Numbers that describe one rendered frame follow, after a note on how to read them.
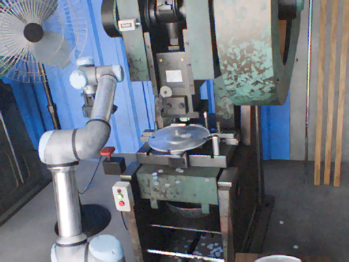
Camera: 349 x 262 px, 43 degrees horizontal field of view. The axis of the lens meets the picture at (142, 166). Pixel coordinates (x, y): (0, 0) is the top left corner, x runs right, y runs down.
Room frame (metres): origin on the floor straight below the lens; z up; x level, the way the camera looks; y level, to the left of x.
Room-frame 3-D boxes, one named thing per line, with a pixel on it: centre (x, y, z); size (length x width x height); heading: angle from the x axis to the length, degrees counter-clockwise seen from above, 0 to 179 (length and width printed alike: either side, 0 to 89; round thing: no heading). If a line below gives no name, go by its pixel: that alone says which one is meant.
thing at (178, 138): (1.86, -0.19, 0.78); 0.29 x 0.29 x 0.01
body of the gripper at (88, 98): (1.93, 0.17, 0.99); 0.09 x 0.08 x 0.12; 61
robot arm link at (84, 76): (1.82, 0.17, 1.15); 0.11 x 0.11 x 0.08; 76
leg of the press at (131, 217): (2.22, -0.07, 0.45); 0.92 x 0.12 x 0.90; 153
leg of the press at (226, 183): (1.97, -0.55, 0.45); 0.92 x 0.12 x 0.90; 153
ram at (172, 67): (1.93, -0.23, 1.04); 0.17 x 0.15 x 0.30; 153
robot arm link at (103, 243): (1.29, 0.19, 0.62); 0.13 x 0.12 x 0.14; 76
